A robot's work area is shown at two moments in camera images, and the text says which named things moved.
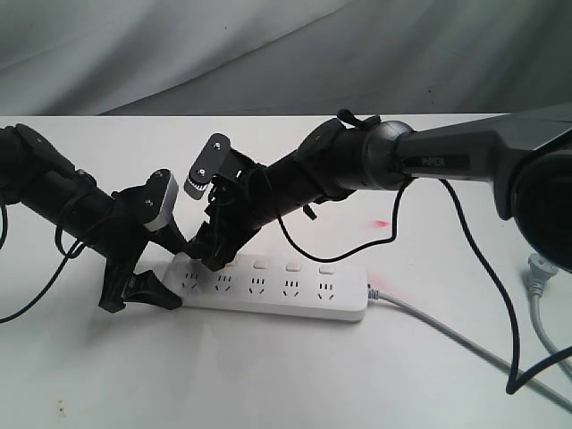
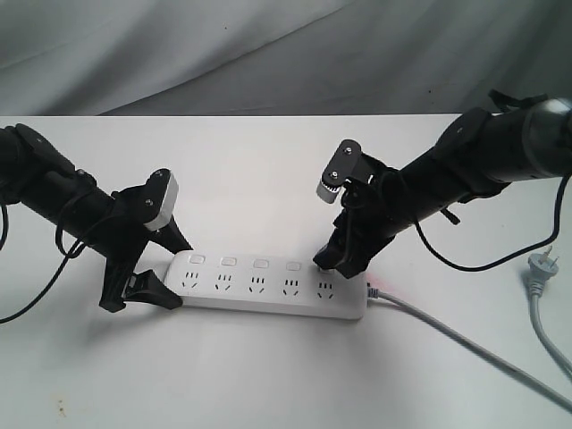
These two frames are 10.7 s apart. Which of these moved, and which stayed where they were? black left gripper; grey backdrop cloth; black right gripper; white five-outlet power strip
Moved: black right gripper
Stayed: white five-outlet power strip; black left gripper; grey backdrop cloth
